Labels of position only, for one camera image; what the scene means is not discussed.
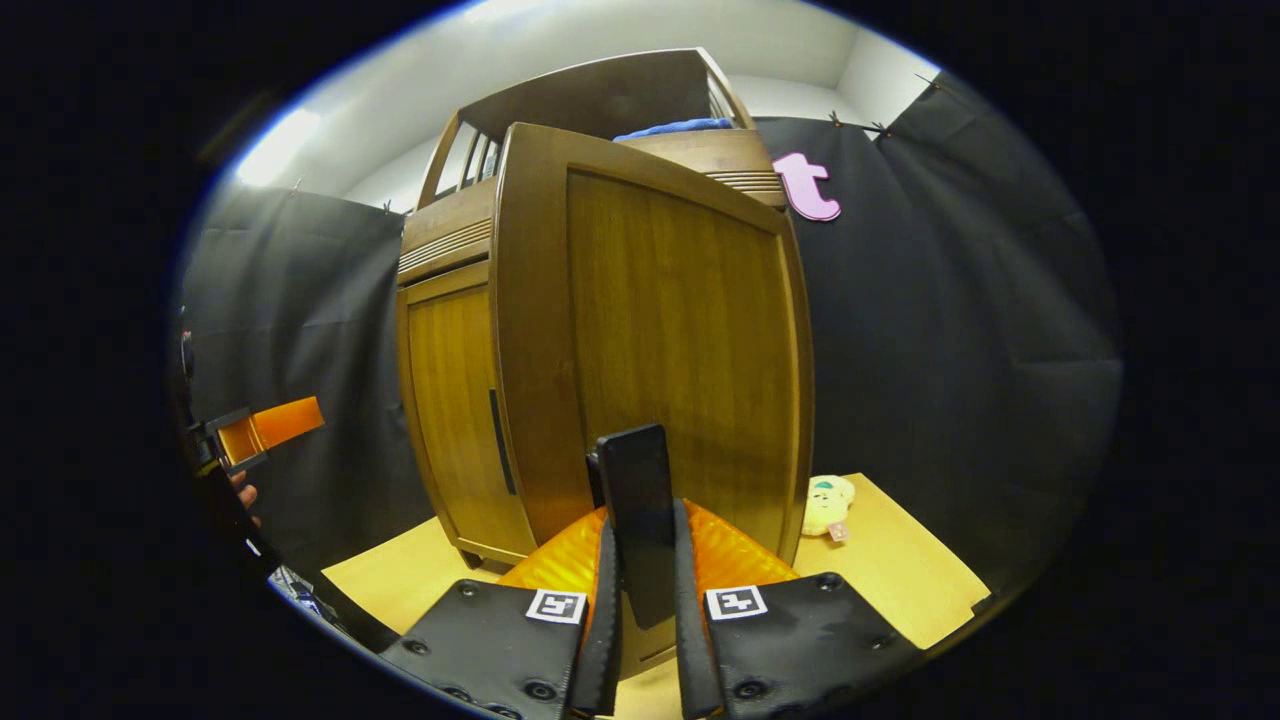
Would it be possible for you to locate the wooden shoe cabinet door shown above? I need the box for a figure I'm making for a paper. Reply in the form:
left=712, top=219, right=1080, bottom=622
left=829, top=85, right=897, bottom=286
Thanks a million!
left=490, top=122, right=816, bottom=679
left=398, top=262, right=537, bottom=564

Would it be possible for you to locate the wooden double-door shoe cabinet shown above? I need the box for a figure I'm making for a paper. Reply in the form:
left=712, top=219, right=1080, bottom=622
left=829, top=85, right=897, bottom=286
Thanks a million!
left=395, top=47, right=816, bottom=681

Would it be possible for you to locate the small yellow plush toy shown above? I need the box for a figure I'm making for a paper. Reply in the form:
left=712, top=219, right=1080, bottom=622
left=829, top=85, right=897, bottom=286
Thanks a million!
left=802, top=475, right=857, bottom=544

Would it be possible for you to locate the black bar door handle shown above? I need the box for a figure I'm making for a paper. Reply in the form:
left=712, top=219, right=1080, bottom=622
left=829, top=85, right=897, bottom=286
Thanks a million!
left=488, top=388, right=519, bottom=497
left=588, top=424, right=681, bottom=631

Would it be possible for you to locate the black backdrop cloth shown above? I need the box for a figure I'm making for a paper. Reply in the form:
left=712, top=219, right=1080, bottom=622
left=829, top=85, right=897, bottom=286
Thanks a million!
left=175, top=70, right=1123, bottom=601

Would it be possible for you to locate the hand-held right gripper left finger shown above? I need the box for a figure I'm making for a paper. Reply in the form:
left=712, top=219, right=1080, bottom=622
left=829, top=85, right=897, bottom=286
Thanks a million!
left=380, top=500, right=623, bottom=719

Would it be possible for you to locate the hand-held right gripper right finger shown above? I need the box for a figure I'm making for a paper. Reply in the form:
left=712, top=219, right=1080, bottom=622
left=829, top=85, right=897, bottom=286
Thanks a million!
left=672, top=498, right=921, bottom=719

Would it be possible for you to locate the blue folded towel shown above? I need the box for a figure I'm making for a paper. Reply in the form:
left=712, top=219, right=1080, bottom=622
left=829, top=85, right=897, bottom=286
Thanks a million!
left=612, top=118, right=736, bottom=143

